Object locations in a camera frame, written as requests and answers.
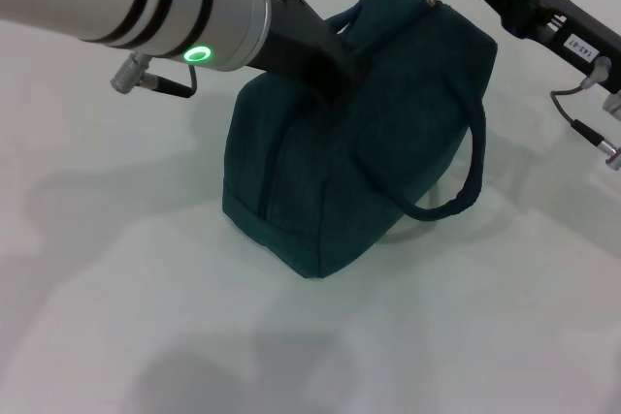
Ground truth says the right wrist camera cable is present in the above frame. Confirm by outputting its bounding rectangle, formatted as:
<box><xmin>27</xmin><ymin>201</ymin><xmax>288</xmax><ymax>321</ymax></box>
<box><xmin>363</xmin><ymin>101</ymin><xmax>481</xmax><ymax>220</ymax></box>
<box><xmin>548</xmin><ymin>57</ymin><xmax>621</xmax><ymax>171</ymax></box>

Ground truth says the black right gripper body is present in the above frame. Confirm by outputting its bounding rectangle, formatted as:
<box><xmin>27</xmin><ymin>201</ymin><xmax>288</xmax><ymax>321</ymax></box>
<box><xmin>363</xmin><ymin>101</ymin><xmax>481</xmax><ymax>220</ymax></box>
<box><xmin>499</xmin><ymin>0</ymin><xmax>621</xmax><ymax>95</ymax></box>

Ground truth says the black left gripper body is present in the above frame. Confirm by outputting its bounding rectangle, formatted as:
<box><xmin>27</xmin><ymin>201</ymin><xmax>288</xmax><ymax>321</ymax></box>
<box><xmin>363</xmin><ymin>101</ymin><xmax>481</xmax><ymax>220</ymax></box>
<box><xmin>249</xmin><ymin>0</ymin><xmax>366</xmax><ymax>106</ymax></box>

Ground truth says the black left wrist camera cable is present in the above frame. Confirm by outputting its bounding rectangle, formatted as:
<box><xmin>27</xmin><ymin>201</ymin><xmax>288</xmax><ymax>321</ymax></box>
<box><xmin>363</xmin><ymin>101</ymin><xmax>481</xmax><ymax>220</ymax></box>
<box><xmin>110</xmin><ymin>55</ymin><xmax>198</xmax><ymax>99</ymax></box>

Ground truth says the dark teal insulated lunch bag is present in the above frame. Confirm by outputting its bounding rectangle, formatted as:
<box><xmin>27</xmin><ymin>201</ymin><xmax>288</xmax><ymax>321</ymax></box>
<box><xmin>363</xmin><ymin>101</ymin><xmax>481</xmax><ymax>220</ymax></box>
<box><xmin>220</xmin><ymin>0</ymin><xmax>499</xmax><ymax>281</ymax></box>

